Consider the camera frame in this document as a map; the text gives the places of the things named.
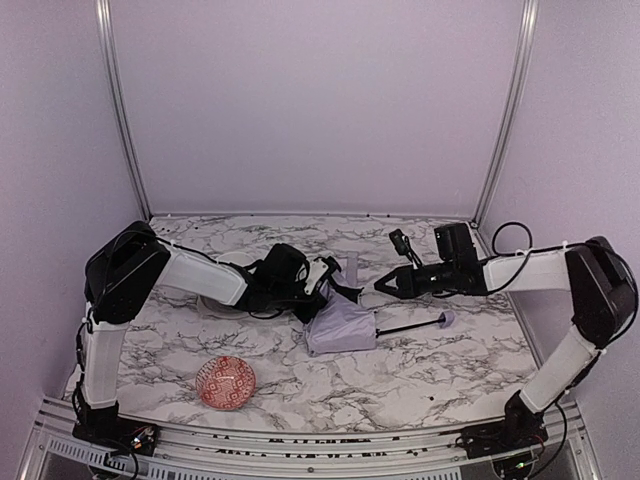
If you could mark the left aluminium frame post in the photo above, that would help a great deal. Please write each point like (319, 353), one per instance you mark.
(110, 59)

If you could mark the red patterned bowl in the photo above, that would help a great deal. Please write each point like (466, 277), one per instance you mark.
(225, 383)

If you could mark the patterned plate under bowl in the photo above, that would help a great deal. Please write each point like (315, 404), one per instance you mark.
(212, 309)

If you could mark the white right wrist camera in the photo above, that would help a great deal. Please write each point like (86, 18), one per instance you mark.
(399, 241)

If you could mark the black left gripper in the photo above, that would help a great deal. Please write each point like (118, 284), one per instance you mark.
(331, 282)

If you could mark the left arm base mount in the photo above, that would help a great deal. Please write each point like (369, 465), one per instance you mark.
(124, 434)

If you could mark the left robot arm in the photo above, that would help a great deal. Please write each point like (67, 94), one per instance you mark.
(120, 277)

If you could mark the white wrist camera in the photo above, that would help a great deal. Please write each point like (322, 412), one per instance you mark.
(319, 270)
(399, 241)

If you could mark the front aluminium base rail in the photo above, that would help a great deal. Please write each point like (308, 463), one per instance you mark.
(191, 452)

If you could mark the aluminium frame post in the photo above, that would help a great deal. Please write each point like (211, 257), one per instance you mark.
(515, 92)
(110, 59)

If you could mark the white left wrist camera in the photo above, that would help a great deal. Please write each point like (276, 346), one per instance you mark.
(319, 270)

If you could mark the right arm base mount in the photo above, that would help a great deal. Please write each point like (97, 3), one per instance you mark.
(493, 438)

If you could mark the white bowl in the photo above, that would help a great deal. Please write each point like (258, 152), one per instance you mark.
(239, 258)

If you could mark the right aluminium frame post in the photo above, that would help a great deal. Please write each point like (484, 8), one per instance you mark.
(515, 92)

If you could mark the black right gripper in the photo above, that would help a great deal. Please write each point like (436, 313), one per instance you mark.
(411, 281)

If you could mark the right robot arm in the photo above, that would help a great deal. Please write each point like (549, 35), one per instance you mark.
(596, 283)

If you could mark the lilac folding umbrella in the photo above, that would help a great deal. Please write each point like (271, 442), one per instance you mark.
(341, 324)

